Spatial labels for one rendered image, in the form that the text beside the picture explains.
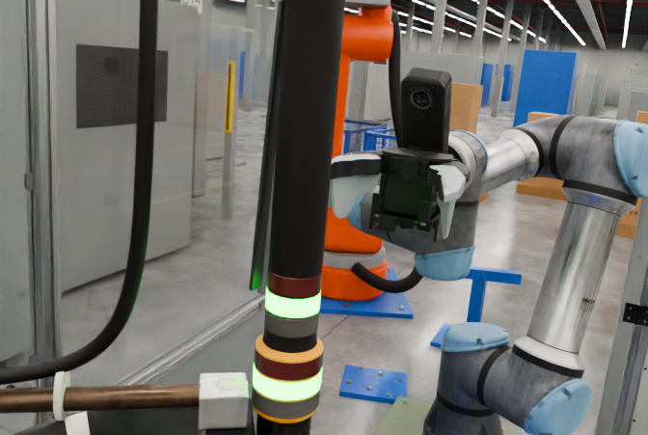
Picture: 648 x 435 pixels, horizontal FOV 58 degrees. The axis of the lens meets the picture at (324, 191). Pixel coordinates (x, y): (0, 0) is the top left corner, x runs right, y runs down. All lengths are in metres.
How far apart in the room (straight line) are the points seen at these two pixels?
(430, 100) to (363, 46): 3.73
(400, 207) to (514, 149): 0.49
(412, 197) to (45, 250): 0.77
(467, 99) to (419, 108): 7.68
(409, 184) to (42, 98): 0.72
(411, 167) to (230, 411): 0.30
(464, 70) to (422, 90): 10.31
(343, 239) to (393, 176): 3.74
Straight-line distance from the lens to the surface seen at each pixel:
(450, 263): 0.78
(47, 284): 1.20
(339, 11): 0.33
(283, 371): 0.37
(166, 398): 0.39
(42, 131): 1.13
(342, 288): 4.38
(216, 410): 0.39
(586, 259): 1.04
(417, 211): 0.59
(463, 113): 8.32
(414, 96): 0.60
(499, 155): 1.02
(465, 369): 1.12
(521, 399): 1.06
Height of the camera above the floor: 1.75
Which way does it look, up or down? 13 degrees down
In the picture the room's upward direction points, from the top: 5 degrees clockwise
